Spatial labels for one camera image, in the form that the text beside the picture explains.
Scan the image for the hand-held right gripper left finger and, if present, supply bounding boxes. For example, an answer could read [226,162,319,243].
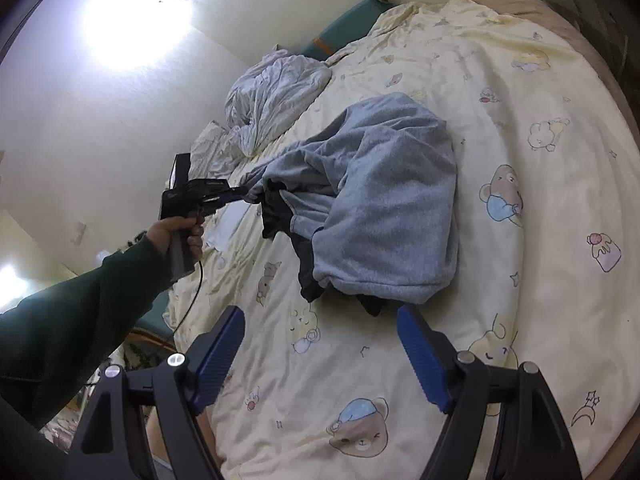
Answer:
[62,305,246,480]

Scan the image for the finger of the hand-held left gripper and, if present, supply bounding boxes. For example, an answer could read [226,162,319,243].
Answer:
[227,185,262,205]

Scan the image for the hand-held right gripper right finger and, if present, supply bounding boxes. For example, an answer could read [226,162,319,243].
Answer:
[396,304,583,480]

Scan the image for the grey shorts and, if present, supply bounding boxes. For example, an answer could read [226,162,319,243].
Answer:
[242,92,461,306]

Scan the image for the person's left forearm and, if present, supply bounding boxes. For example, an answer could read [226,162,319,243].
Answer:
[0,237,173,480]

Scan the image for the person's left hand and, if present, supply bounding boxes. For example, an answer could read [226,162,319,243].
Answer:
[144,215,206,267]

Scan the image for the pale patterned pillow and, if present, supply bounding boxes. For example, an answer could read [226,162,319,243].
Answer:
[189,120,246,178]

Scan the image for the yellow cartoon-print bed sheet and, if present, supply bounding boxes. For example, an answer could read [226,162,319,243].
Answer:
[162,0,640,480]

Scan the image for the grey crumpled quilt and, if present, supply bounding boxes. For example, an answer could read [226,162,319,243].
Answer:
[223,52,333,156]

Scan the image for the person's left leg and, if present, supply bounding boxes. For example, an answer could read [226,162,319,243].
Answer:
[145,402,221,480]

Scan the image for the bright ceiling lamp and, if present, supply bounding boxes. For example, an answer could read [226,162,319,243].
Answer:
[82,0,196,73]

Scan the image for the teal orange-striped mattress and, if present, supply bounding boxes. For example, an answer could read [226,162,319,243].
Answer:
[132,0,396,341]

